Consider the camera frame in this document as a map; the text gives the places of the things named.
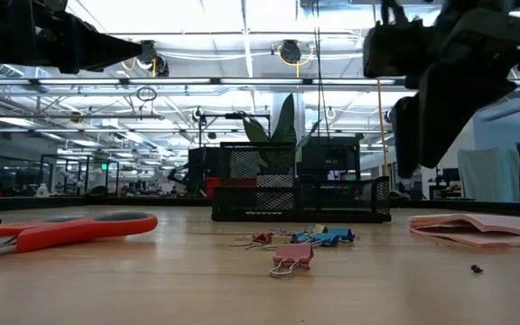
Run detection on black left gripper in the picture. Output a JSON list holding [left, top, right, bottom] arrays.
[[0, 0, 144, 76]]

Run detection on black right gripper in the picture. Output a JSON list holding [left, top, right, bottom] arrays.
[[362, 0, 520, 179]]

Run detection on pink sticky notes pad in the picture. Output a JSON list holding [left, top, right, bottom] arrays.
[[408, 212, 520, 248]]

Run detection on blue binder clip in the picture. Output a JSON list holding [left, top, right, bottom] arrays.
[[326, 226, 357, 243], [289, 231, 340, 247]]

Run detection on red-handled scissors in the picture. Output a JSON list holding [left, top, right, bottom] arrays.
[[0, 211, 159, 262]]

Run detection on pink binder clip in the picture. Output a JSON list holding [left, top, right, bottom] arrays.
[[268, 243, 315, 278]]

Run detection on black mesh desk organizer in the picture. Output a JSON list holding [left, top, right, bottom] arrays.
[[210, 141, 392, 223]]

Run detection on pale green cloth cover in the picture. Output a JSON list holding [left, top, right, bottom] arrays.
[[457, 146, 520, 203]]

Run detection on black computer tower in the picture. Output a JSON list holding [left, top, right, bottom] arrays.
[[295, 135, 362, 182]]

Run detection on snake plant in white pot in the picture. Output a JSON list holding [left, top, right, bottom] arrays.
[[237, 93, 323, 150]]

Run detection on black equipment case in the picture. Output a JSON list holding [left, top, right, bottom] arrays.
[[186, 146, 221, 196]]

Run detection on red box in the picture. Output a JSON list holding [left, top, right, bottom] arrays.
[[204, 176, 257, 198]]

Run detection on red binder clip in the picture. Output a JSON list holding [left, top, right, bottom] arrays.
[[250, 231, 274, 246]]

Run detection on black ceiling cable reel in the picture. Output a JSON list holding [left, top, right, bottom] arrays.
[[135, 39, 171, 78], [277, 39, 304, 65]]

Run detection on yellow hanging cable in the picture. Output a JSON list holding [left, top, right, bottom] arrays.
[[371, 0, 391, 178]]

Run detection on black aluminium table frame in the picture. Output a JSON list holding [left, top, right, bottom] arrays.
[[0, 193, 520, 218]]

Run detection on silver wire paper clip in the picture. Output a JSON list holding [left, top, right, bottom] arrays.
[[230, 240, 266, 251]]

